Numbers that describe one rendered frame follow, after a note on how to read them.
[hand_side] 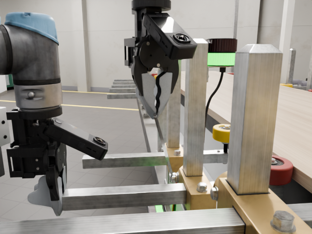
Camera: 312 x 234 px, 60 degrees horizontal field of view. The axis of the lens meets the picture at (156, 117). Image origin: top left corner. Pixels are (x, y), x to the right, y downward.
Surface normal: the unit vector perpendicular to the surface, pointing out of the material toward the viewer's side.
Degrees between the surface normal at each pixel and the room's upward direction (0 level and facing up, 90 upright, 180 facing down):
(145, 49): 90
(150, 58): 90
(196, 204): 90
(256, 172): 90
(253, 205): 0
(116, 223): 0
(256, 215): 0
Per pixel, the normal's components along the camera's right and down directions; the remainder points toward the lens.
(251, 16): -0.30, 0.22
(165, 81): 0.44, 0.21
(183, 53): 0.42, 0.69
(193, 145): 0.11, 0.23
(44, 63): 0.69, 0.17
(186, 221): 0.00, -0.97
